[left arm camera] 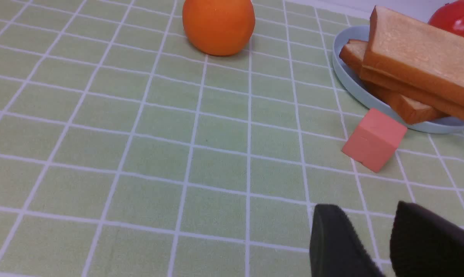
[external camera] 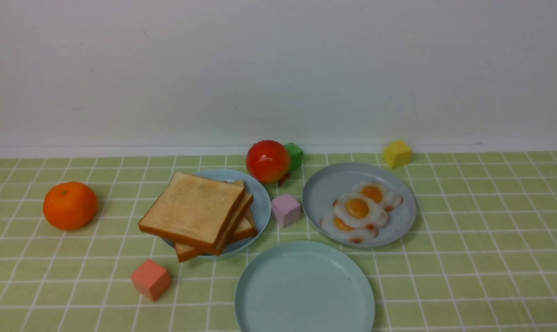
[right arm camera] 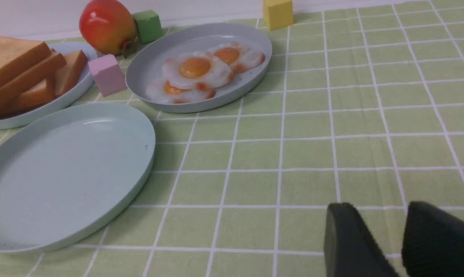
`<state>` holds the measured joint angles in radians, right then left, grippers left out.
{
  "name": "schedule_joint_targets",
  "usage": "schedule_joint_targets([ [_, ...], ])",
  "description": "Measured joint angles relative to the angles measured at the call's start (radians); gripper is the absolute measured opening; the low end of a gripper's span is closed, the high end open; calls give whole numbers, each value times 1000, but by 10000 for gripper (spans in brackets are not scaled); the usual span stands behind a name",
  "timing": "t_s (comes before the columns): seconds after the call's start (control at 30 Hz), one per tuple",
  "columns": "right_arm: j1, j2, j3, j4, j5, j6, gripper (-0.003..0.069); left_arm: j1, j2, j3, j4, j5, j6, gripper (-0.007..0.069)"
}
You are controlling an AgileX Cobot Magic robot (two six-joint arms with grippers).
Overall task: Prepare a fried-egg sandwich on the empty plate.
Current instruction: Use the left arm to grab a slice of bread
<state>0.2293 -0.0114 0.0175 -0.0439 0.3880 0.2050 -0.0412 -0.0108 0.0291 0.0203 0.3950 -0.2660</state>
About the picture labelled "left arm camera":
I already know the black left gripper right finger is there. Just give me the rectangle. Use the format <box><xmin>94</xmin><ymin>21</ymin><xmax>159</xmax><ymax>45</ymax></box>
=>
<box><xmin>389</xmin><ymin>200</ymin><xmax>464</xmax><ymax>277</ymax></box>

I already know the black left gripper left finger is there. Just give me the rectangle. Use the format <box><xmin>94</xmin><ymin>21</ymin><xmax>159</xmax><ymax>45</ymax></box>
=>
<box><xmin>309</xmin><ymin>204</ymin><xmax>385</xmax><ymax>277</ymax></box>

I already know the toast slice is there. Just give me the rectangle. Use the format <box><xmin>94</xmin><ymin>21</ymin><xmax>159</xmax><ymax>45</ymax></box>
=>
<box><xmin>360</xmin><ymin>5</ymin><xmax>464</xmax><ymax>120</ymax></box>
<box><xmin>339</xmin><ymin>39</ymin><xmax>448</xmax><ymax>125</ymax></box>

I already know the pink cube block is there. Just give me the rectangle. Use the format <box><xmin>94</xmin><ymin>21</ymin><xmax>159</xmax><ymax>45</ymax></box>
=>
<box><xmin>341</xmin><ymin>108</ymin><xmax>407</xmax><ymax>172</ymax></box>

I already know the light blue bread plate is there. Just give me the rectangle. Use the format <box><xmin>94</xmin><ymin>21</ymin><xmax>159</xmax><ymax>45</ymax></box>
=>
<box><xmin>332</xmin><ymin>25</ymin><xmax>464</xmax><ymax>134</ymax></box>

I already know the red tomato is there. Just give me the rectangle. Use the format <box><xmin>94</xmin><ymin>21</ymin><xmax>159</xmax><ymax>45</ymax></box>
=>
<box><xmin>428</xmin><ymin>0</ymin><xmax>464</xmax><ymax>37</ymax></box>

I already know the green checkered tablecloth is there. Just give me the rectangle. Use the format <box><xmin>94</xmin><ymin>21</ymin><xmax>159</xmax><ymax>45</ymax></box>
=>
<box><xmin>0</xmin><ymin>0</ymin><xmax>464</xmax><ymax>277</ymax></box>

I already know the orange fruit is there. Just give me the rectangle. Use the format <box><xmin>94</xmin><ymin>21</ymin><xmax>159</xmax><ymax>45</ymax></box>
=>
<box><xmin>181</xmin><ymin>0</ymin><xmax>255</xmax><ymax>56</ymax></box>

